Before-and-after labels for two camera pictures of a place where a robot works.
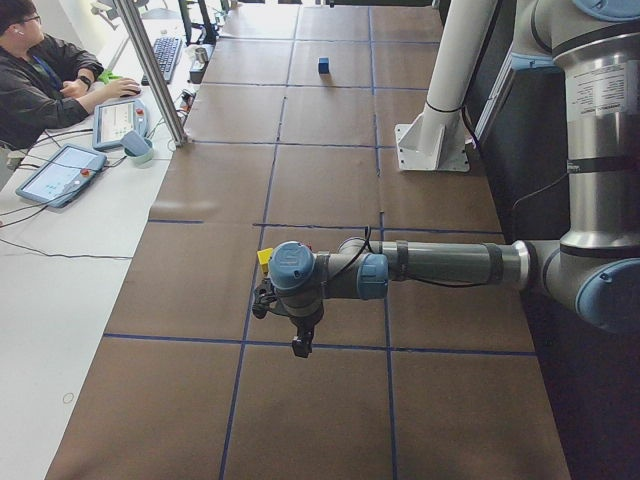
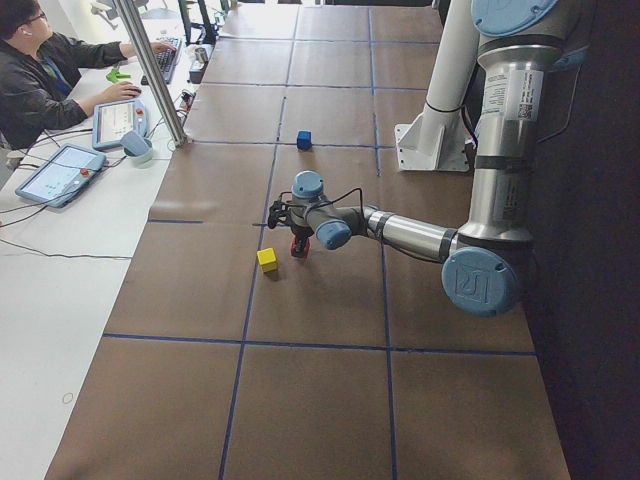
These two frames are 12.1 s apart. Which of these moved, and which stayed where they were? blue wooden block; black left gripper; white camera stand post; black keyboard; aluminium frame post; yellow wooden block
Moved: blue wooden block; black left gripper
Stayed: white camera stand post; yellow wooden block; black keyboard; aluminium frame post
